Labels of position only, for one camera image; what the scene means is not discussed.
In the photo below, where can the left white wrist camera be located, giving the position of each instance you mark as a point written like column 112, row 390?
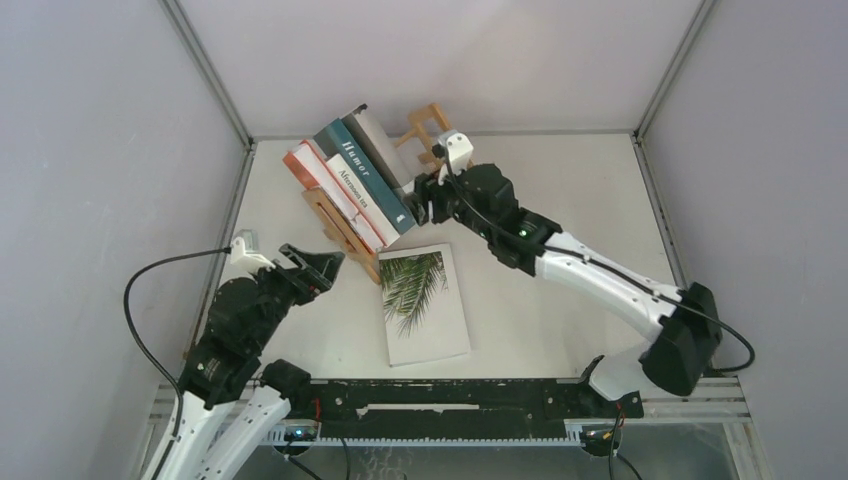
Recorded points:
column 245, row 255

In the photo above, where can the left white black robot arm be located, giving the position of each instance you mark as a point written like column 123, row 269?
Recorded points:
column 226, row 401

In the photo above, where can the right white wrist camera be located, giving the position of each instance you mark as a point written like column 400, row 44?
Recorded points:
column 454, row 150

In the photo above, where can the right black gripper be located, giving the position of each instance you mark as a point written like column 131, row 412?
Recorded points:
column 430, row 189

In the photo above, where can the teal Humor book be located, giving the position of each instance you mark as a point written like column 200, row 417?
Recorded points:
column 336, row 138

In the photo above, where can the wooden book rack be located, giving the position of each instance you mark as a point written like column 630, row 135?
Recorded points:
column 425, row 124

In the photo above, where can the aluminium frame rail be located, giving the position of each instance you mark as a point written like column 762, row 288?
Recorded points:
column 715, row 400

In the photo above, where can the orange cover book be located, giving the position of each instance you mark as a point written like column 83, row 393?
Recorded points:
column 310, row 171

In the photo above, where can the coffee cover white book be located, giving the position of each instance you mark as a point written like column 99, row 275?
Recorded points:
column 357, row 192

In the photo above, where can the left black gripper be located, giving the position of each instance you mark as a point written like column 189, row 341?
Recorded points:
column 325, row 265

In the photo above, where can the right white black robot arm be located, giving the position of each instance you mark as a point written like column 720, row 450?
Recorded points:
column 678, row 326

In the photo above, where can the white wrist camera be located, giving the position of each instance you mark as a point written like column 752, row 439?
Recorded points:
column 454, row 150
column 245, row 255

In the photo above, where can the palm leaf white book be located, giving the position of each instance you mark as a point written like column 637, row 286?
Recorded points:
column 422, row 306

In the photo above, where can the grey white notebook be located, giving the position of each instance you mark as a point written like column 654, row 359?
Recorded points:
column 380, row 149

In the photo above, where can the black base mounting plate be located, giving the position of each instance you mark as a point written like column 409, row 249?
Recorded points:
column 454, row 409

